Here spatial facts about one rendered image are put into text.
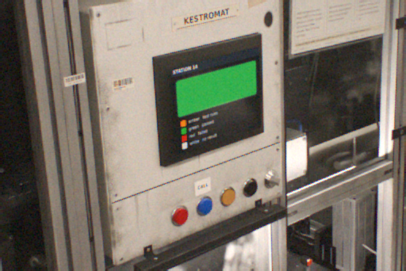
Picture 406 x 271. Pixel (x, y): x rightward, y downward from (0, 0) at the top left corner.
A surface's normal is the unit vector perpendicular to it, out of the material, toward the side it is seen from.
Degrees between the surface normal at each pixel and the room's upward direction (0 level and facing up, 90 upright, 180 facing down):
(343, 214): 90
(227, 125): 90
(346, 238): 90
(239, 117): 90
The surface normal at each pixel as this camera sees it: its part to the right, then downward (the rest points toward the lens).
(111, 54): 0.65, 0.22
